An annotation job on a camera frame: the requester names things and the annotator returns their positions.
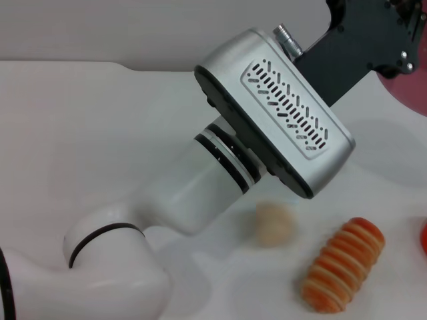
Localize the beige toy potato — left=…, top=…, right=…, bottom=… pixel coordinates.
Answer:
left=255, top=202, right=296, bottom=248

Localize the pink bowl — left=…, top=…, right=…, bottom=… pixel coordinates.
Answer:
left=378, top=59, right=427, bottom=117

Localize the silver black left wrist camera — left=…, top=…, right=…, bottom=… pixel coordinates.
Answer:
left=193, top=28, right=356, bottom=200

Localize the orange striped bread loaf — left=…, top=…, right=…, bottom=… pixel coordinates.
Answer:
left=301, top=217, right=386, bottom=313

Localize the left arm connector cable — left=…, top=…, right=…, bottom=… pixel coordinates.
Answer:
left=272, top=23, right=304, bottom=57

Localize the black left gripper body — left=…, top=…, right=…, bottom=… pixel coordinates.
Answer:
left=293, top=0, right=427, bottom=109

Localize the red round object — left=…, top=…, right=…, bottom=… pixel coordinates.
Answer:
left=419, top=216, right=427, bottom=257

